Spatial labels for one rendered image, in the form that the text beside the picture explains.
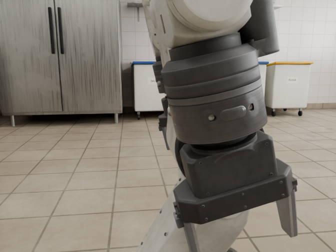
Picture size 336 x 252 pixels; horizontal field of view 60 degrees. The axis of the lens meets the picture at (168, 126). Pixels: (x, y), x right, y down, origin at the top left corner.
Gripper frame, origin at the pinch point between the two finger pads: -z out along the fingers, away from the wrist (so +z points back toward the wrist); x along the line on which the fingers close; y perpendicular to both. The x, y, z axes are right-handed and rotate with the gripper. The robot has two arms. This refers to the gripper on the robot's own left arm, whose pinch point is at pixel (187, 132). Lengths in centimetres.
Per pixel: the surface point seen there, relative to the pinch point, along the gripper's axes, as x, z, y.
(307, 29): 261, 10, 389
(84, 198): -57, -45, 86
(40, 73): -122, 38, 283
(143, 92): -13, -15, 313
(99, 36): -46, 62, 285
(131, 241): -30, -51, 42
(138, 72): -13, 11, 312
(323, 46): 284, -22, 391
